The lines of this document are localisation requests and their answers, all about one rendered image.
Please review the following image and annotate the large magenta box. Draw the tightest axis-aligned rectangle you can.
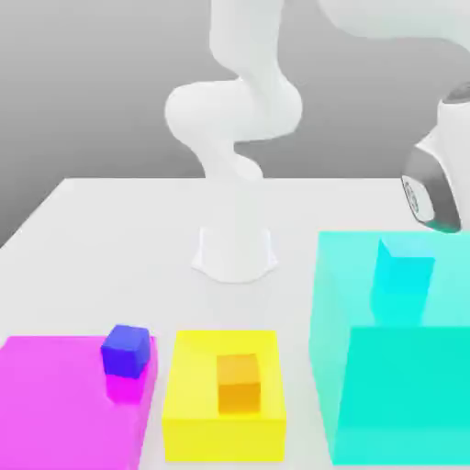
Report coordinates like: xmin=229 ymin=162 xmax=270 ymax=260
xmin=0 ymin=334 xmax=160 ymax=470

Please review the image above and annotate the large turquoise box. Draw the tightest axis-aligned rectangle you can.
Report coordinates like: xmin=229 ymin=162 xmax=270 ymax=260
xmin=308 ymin=230 xmax=470 ymax=466

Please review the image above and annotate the small orange cube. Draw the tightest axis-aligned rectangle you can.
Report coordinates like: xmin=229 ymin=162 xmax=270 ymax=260
xmin=216 ymin=352 xmax=263 ymax=415

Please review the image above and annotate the small blue cube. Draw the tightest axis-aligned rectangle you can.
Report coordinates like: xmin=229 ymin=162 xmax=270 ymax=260
xmin=100 ymin=323 xmax=152 ymax=380

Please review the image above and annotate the small cyan cube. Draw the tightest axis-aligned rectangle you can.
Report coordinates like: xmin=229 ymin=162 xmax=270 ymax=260
xmin=370 ymin=238 xmax=437 ymax=327

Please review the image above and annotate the large yellow box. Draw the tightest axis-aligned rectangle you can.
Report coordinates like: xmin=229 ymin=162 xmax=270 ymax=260
xmin=162 ymin=330 xmax=287 ymax=463

